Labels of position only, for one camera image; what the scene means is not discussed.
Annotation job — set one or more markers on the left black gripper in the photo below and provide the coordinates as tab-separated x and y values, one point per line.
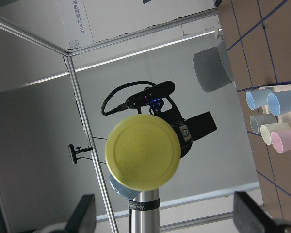
188	130

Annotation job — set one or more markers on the pink plastic cup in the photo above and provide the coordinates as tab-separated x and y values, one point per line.
281	141

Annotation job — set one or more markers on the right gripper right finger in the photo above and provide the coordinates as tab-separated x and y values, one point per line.
248	217

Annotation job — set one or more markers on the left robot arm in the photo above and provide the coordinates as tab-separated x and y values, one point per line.
144	214

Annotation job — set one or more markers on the grey chair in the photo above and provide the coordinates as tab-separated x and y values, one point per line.
212	68

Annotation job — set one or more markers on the blue cup near grey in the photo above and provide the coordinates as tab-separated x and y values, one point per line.
257	98

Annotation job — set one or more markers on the blue cup near pink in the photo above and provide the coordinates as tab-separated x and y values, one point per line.
279	103

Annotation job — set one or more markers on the cream plastic tray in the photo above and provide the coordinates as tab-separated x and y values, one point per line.
278	88

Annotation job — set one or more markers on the grey plastic cup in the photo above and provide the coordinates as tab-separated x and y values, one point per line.
257	120

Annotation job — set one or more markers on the yellow plastic cup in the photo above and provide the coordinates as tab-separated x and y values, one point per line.
142	152

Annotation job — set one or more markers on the side camera on mount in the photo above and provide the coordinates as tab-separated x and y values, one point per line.
74	151

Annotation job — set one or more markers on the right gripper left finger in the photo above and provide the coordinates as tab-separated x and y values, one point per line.
82	220

